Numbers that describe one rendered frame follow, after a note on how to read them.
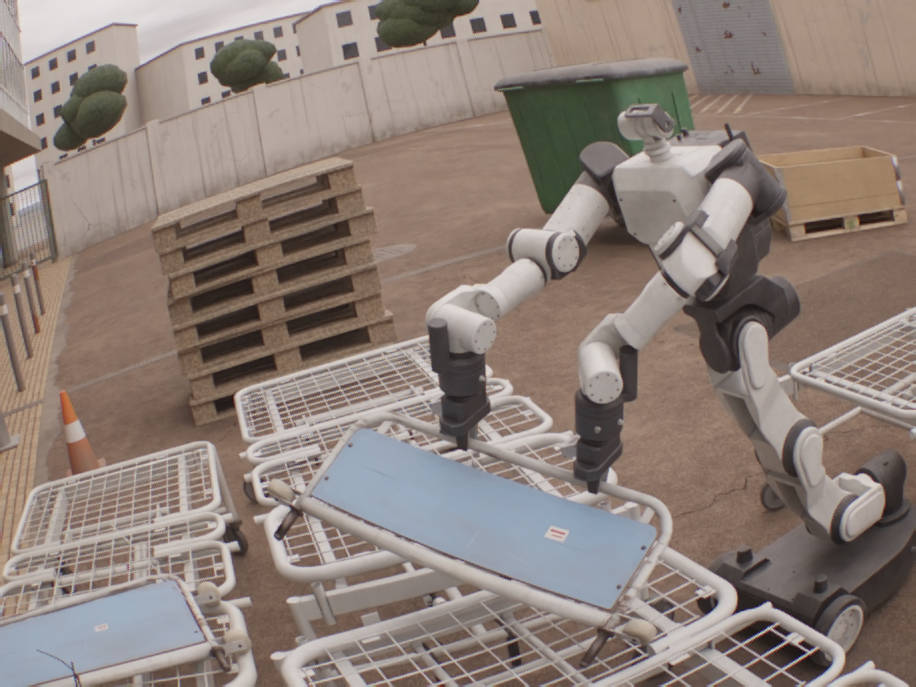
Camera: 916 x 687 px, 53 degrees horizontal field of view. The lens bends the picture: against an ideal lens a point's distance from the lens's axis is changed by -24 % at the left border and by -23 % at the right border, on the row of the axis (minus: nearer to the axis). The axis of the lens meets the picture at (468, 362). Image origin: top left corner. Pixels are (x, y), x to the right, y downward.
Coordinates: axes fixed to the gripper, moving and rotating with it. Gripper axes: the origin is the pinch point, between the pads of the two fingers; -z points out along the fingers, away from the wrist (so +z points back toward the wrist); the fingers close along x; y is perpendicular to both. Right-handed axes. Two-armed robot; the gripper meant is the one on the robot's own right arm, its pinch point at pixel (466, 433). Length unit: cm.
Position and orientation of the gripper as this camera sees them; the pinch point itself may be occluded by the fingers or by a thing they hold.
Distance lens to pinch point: 223.9
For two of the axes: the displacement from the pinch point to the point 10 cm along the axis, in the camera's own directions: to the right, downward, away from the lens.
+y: 8.2, 2.5, -5.2
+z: -0.6, -8.5, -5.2
